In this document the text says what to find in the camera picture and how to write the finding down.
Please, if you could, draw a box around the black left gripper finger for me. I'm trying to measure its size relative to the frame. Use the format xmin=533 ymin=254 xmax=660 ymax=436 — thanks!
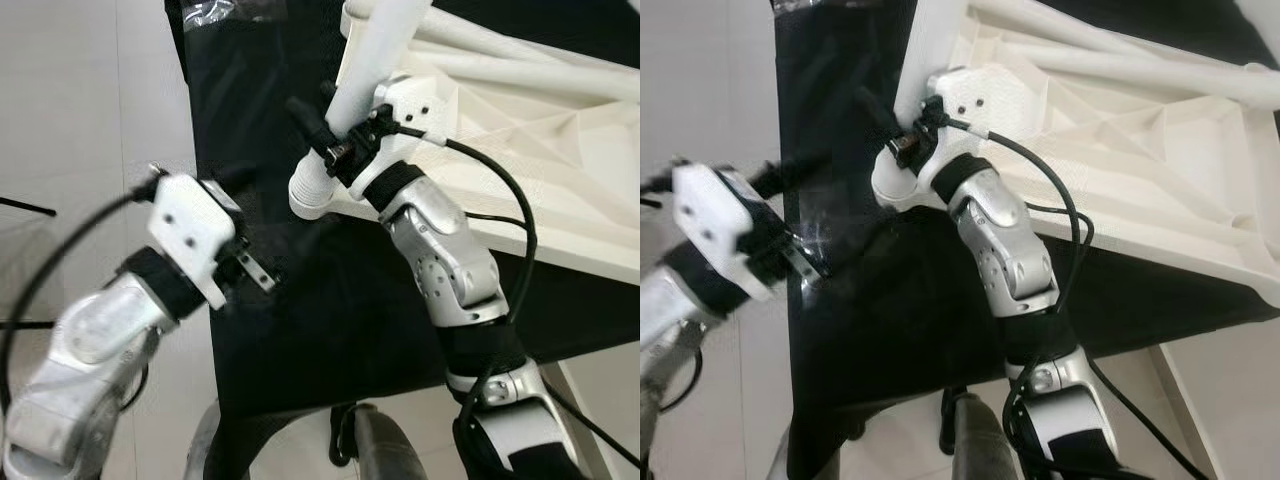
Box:
xmin=750 ymin=150 xmax=833 ymax=198
xmin=208 ymin=163 xmax=259 ymax=199

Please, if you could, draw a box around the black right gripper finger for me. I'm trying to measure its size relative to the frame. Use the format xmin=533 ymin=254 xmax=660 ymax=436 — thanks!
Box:
xmin=853 ymin=87 xmax=899 ymax=138
xmin=286 ymin=97 xmax=336 ymax=156

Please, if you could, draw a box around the white plastic table leg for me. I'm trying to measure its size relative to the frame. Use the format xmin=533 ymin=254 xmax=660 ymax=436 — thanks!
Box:
xmin=305 ymin=0 xmax=436 ymax=191
xmin=965 ymin=0 xmax=1191 ymax=61
xmin=425 ymin=50 xmax=641 ymax=101
xmin=1025 ymin=42 xmax=1280 ymax=109
xmin=400 ymin=0 xmax=641 ymax=73
xmin=890 ymin=0 xmax=971 ymax=171

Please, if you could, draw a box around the white plastic children table top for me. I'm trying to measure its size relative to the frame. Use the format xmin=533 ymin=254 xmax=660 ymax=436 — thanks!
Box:
xmin=290 ymin=0 xmax=641 ymax=286
xmin=870 ymin=0 xmax=1280 ymax=309

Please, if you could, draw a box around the clear plastic tape piece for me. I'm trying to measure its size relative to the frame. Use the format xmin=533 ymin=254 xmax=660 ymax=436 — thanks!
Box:
xmin=180 ymin=0 xmax=291 ymax=26
xmin=790 ymin=205 xmax=846 ymax=276

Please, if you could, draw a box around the black tablecloth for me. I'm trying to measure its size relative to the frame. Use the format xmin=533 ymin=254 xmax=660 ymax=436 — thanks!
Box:
xmin=770 ymin=0 xmax=1280 ymax=480
xmin=165 ymin=0 xmax=641 ymax=480

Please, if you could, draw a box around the grey robot left leg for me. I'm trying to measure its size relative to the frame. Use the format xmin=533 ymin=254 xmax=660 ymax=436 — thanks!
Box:
xmin=183 ymin=400 xmax=226 ymax=480
xmin=765 ymin=430 xmax=801 ymax=480

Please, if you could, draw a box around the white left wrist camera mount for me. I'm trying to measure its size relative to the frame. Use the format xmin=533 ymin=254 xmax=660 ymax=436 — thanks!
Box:
xmin=672 ymin=162 xmax=776 ymax=301
xmin=148 ymin=172 xmax=241 ymax=311

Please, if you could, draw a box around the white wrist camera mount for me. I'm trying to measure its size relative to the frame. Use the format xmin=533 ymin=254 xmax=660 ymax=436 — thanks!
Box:
xmin=372 ymin=72 xmax=461 ymax=151
xmin=148 ymin=172 xmax=241 ymax=311
xmin=925 ymin=65 xmax=1011 ymax=136
xmin=672 ymin=162 xmax=776 ymax=301

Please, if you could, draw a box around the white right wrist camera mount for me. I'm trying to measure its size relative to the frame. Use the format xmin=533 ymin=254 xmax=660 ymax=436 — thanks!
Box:
xmin=925 ymin=65 xmax=1011 ymax=136
xmin=372 ymin=72 xmax=461 ymax=151

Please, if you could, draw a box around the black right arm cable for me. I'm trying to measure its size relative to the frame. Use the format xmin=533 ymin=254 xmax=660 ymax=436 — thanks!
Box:
xmin=395 ymin=125 xmax=641 ymax=476
xmin=945 ymin=115 xmax=1211 ymax=480

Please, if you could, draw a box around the black metal stand frame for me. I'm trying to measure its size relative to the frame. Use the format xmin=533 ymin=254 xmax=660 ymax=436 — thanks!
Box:
xmin=0 ymin=195 xmax=58 ymax=331

